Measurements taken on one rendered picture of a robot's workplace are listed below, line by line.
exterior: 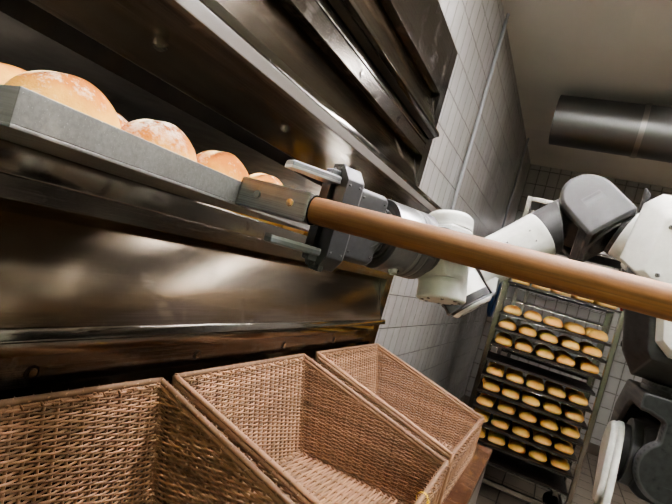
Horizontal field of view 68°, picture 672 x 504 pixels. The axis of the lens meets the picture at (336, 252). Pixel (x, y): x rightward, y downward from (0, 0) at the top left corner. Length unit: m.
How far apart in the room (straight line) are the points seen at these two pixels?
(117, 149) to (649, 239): 0.79
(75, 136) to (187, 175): 0.13
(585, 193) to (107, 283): 0.83
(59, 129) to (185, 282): 0.64
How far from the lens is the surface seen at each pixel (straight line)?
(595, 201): 1.00
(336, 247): 0.55
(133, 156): 0.46
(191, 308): 1.02
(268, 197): 0.55
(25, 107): 0.40
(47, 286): 0.81
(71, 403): 0.87
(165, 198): 0.91
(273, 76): 0.85
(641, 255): 0.94
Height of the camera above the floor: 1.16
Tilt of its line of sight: level
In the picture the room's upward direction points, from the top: 16 degrees clockwise
